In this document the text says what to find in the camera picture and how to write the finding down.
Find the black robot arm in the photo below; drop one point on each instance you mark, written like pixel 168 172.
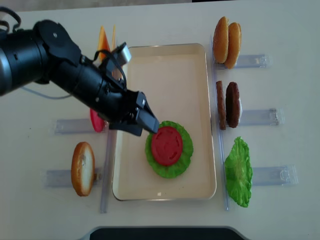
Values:
pixel 46 53

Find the clear bun holder rail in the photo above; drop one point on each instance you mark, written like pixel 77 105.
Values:
pixel 253 61

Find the clear bread holder rail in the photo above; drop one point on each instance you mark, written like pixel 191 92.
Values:
pixel 63 179

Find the clear patty holder rail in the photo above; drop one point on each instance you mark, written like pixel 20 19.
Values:
pixel 261 117

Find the green lettuce leaf on rack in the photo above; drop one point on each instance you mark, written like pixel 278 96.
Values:
pixel 239 173

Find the red tomato slice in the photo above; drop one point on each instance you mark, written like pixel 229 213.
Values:
pixel 166 146
pixel 97 122

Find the sesame bun top outer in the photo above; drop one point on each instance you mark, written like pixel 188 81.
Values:
pixel 221 40

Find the cream rectangular tray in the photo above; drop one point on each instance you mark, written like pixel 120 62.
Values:
pixel 175 81

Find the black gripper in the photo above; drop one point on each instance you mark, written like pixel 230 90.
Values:
pixel 117 107

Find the sliced bread on left rack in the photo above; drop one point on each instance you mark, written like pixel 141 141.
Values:
pixel 83 169

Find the dark brown meat patty outer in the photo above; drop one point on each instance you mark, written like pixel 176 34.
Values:
pixel 232 104

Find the clear tomato holder rail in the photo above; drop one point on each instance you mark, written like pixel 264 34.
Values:
pixel 72 126

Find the orange cheese slice rear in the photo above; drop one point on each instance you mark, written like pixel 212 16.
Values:
pixel 113 42

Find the orange cheese slice near tray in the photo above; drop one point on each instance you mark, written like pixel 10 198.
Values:
pixel 103 43

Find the green lettuce leaf on bun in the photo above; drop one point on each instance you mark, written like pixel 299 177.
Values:
pixel 175 170

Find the clear lettuce holder rail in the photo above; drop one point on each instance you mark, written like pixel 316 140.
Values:
pixel 275 176

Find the brown meat patty near tray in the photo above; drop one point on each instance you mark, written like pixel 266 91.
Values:
pixel 221 105

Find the black base at bottom edge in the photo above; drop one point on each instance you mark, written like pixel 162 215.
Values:
pixel 165 233

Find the clear left long rail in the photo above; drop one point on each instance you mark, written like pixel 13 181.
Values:
pixel 107 170

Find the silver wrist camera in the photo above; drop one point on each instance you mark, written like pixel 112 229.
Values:
pixel 122 54

